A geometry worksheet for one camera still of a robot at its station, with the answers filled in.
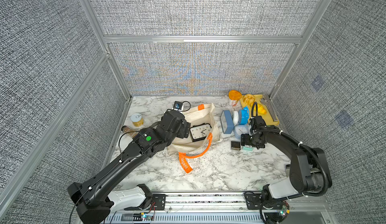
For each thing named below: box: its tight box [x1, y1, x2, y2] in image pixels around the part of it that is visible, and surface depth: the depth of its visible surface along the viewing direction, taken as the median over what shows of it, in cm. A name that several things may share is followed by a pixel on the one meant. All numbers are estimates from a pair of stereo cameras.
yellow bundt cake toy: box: [242, 93, 256, 105], surface depth 116 cm
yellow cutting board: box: [239, 94, 280, 127], surface depth 108 cm
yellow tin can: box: [130, 113, 145, 128], surface depth 102 cm
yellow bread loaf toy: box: [257, 103, 267, 115], surface depth 110 cm
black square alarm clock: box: [189, 123, 212, 143], surface depth 99 cm
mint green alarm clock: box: [242, 146, 254, 152], surface depth 92 cm
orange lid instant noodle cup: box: [228, 89, 243, 107], surface depth 109 cm
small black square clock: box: [231, 141, 241, 151], surface depth 92 cm
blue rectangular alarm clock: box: [220, 109, 235, 135], surface depth 97 cm
